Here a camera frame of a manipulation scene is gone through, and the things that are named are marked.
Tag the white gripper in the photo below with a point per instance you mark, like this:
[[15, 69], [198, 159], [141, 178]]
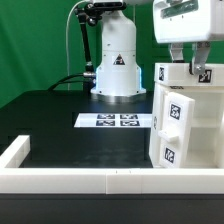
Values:
[[189, 21]]

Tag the white cabinet top block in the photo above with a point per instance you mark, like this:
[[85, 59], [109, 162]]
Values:
[[177, 74]]

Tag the white cabinet body box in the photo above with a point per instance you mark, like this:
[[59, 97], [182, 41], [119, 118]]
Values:
[[206, 139]]

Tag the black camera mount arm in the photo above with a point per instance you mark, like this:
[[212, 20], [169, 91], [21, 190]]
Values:
[[89, 15]]

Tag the white U-shaped fence frame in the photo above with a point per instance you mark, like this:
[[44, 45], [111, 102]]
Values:
[[16, 179]]

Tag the white marker base plate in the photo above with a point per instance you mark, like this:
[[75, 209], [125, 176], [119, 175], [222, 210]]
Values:
[[113, 120]]

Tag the white cabinet door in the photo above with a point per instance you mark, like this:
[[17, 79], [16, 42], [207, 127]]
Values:
[[175, 130]]

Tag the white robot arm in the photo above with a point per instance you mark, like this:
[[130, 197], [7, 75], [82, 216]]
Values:
[[118, 73]]

